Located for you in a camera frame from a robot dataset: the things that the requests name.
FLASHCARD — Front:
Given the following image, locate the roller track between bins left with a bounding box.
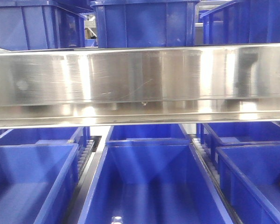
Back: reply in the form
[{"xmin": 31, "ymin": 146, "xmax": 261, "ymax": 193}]
[{"xmin": 62, "ymin": 136, "xmax": 105, "ymax": 224}]

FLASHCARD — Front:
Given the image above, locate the roller track between bins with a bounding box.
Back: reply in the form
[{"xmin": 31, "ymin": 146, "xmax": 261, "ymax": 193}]
[
  {"xmin": 62, "ymin": 136, "xmax": 105, "ymax": 224},
  {"xmin": 191, "ymin": 135, "xmax": 243, "ymax": 224}
]

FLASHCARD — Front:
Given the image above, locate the roller track between bins right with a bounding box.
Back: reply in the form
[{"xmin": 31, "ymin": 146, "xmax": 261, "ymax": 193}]
[{"xmin": 191, "ymin": 135, "xmax": 243, "ymax": 224}]

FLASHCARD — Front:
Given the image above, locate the steel shelf front beam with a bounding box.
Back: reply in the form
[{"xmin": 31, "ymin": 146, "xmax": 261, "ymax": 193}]
[{"xmin": 0, "ymin": 43, "xmax": 280, "ymax": 128}]

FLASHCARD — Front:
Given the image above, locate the dark blue bin rear centre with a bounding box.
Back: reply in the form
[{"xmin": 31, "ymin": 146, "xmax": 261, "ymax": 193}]
[{"xmin": 106, "ymin": 124, "xmax": 190, "ymax": 146}]

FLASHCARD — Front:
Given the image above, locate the dark blue bin rear left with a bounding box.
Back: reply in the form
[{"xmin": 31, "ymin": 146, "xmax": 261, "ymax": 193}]
[{"xmin": 0, "ymin": 127, "xmax": 91, "ymax": 147}]

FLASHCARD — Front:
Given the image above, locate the dark blue bin front centre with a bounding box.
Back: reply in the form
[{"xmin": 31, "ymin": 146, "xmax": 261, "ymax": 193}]
[{"xmin": 78, "ymin": 145, "xmax": 232, "ymax": 224}]

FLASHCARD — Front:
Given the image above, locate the dark blue bin rear right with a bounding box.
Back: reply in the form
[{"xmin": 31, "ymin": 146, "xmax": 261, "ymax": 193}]
[{"xmin": 199, "ymin": 121, "xmax": 280, "ymax": 162}]

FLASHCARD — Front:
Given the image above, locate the dark blue bin left stack lower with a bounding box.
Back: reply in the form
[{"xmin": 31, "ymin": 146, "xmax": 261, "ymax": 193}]
[{"xmin": 90, "ymin": 0, "xmax": 198, "ymax": 48}]

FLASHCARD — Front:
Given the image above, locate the dark blue bin front left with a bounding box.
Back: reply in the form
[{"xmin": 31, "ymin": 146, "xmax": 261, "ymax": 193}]
[{"xmin": 0, "ymin": 144, "xmax": 78, "ymax": 224}]

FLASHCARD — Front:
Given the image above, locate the dark blue bin front right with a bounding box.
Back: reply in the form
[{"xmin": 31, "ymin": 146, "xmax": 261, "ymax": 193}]
[{"xmin": 216, "ymin": 144, "xmax": 280, "ymax": 224}]

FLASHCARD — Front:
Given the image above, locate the dark blue bin upper left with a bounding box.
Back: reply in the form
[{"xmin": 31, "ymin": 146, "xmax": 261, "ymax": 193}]
[{"xmin": 0, "ymin": 0, "xmax": 92, "ymax": 50}]

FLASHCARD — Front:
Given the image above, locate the dark blue bin upper right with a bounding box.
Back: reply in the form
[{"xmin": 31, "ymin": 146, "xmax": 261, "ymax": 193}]
[{"xmin": 201, "ymin": 0, "xmax": 280, "ymax": 45}]

